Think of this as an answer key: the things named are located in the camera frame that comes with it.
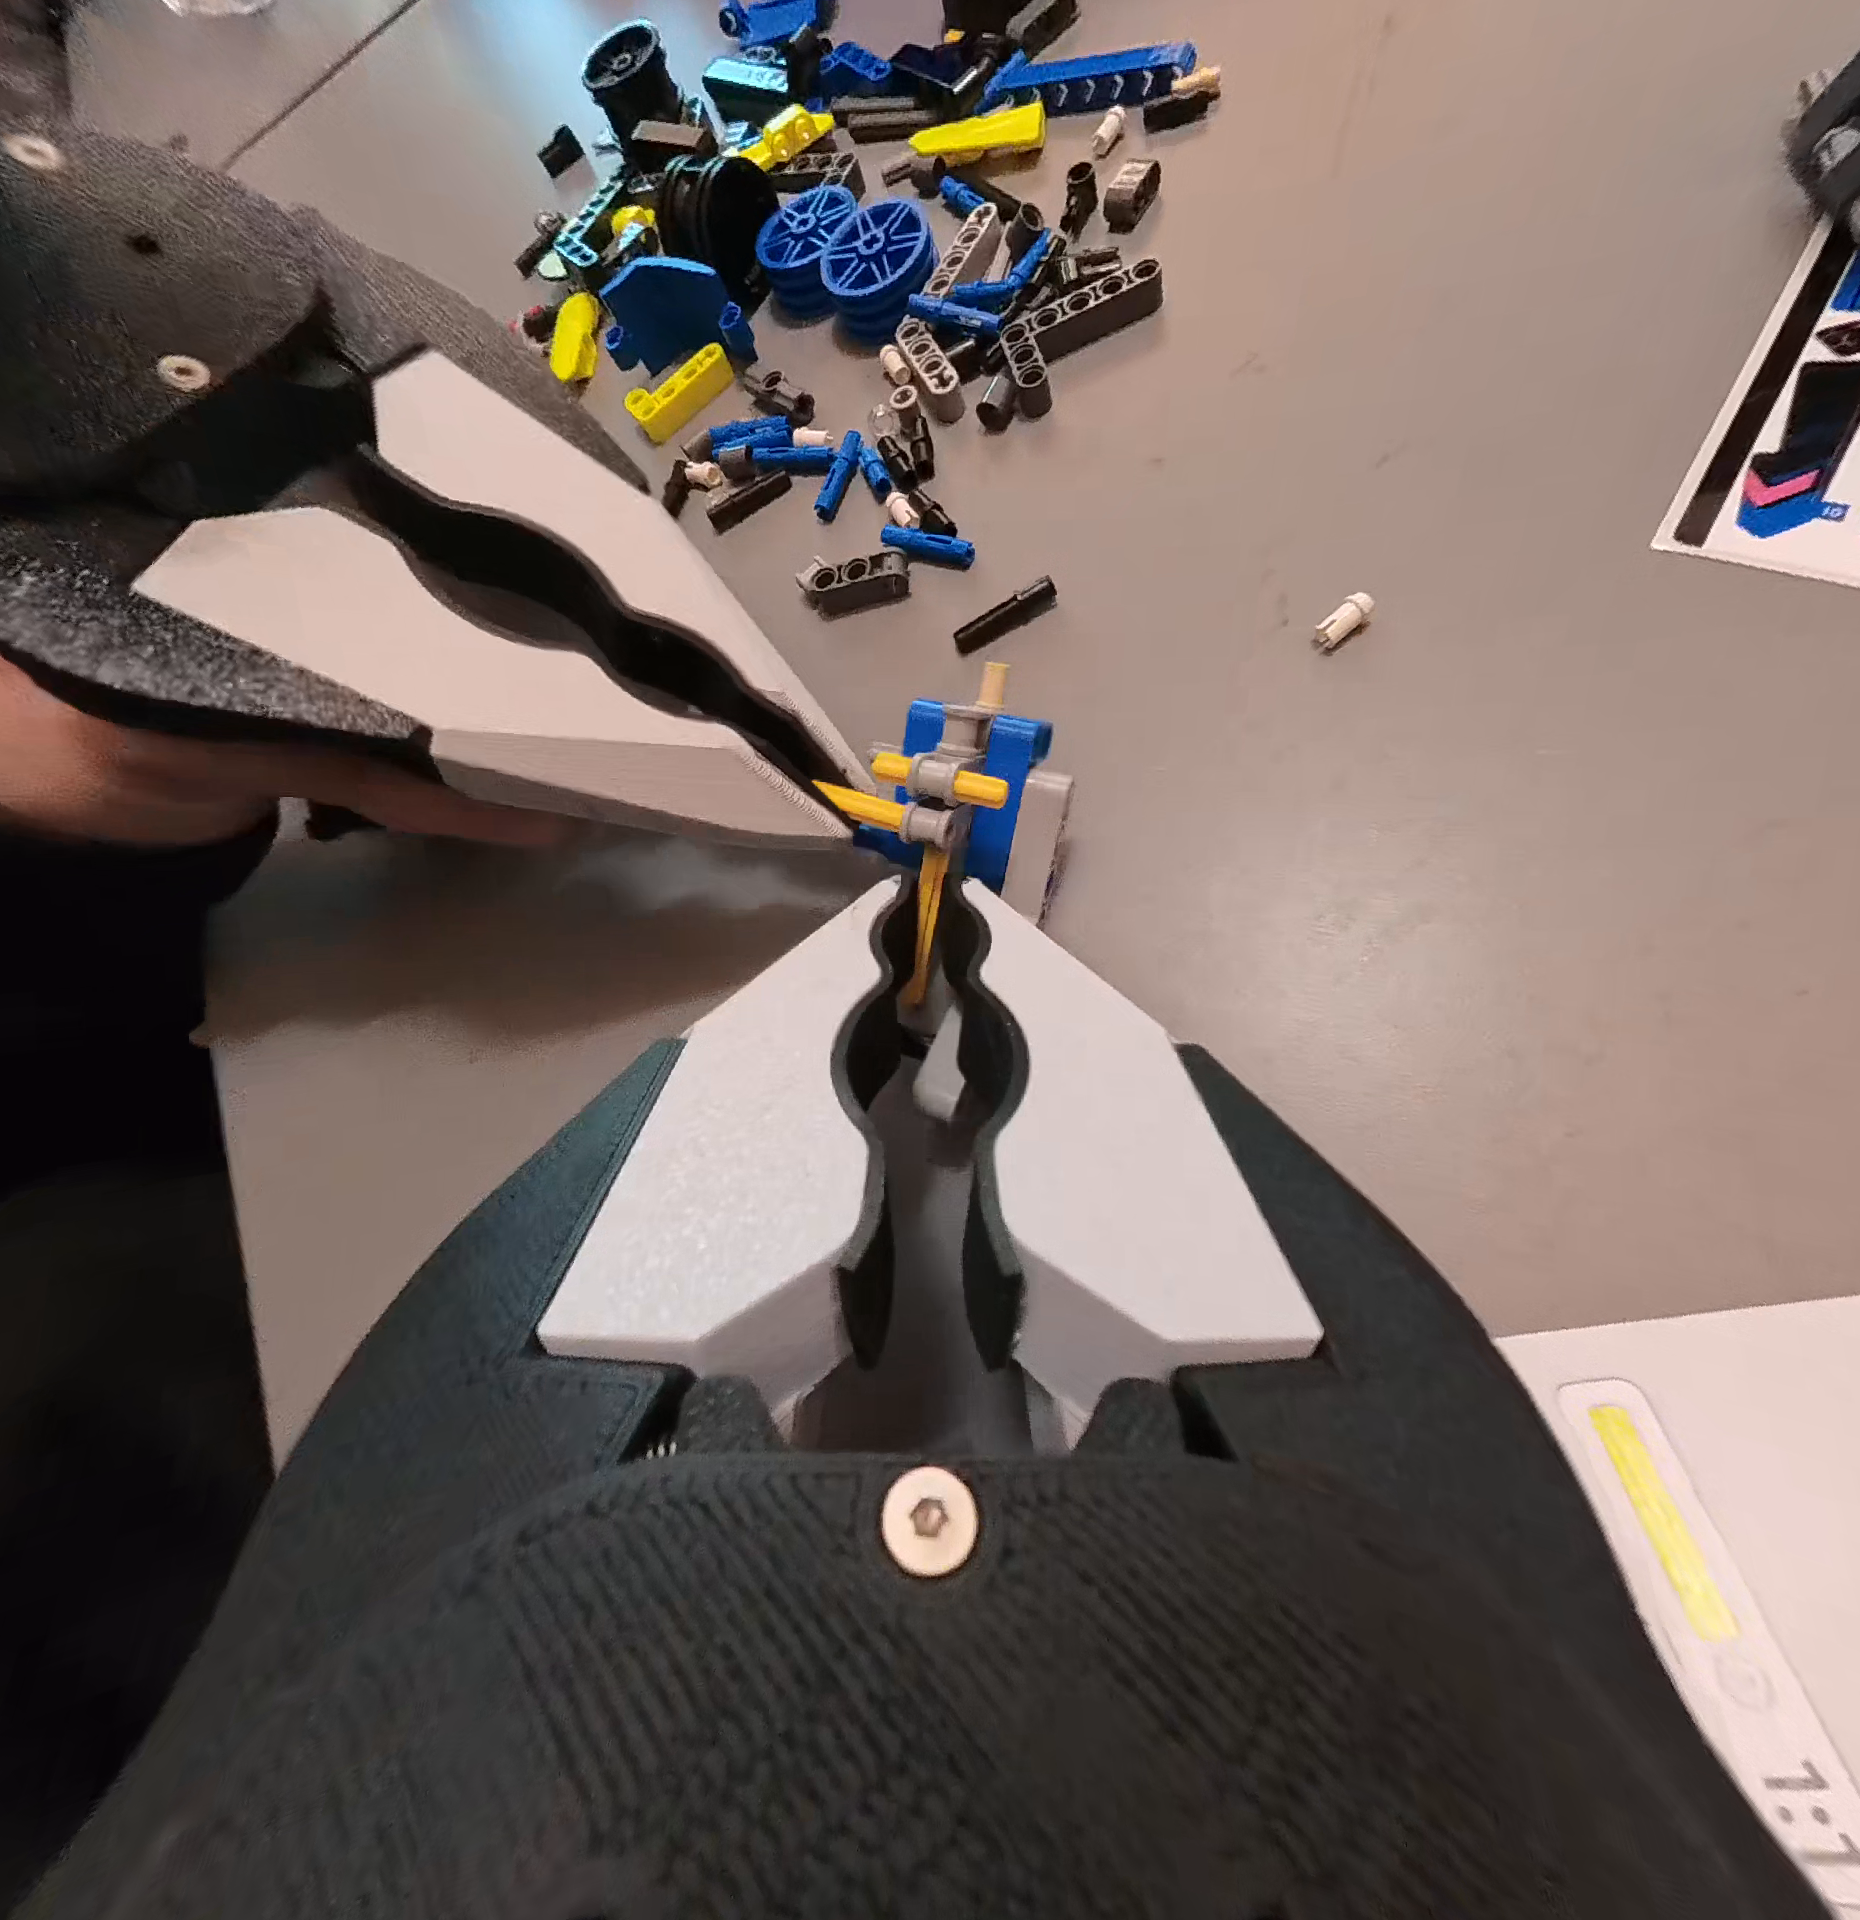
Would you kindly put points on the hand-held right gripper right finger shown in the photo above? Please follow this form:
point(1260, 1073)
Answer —
point(1145, 1211)

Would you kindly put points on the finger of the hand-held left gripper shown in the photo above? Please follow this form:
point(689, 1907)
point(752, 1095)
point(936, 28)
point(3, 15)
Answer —
point(601, 507)
point(413, 647)

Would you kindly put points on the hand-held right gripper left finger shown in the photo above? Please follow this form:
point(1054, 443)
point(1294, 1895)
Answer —
point(705, 1211)

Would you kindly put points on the pile of lego pieces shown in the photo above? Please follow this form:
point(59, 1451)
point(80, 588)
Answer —
point(872, 257)

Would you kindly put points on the small blue grey lego assembly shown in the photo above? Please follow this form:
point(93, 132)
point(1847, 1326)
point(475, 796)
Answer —
point(1019, 808)

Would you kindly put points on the black lego pin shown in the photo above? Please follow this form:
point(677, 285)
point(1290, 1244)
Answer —
point(1003, 616)

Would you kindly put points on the small white lego pin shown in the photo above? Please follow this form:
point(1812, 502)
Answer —
point(1344, 623)

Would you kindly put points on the lego sticker sheet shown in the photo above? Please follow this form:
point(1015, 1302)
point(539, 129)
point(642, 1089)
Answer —
point(1799, 428)

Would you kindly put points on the partly built lego vehicle chassis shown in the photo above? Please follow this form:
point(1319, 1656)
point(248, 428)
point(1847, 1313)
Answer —
point(1855, 152)

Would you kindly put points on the person's left hand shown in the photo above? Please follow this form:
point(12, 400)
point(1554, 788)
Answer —
point(117, 782)

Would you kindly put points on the open instruction booklet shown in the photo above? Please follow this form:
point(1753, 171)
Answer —
point(1771, 1470)

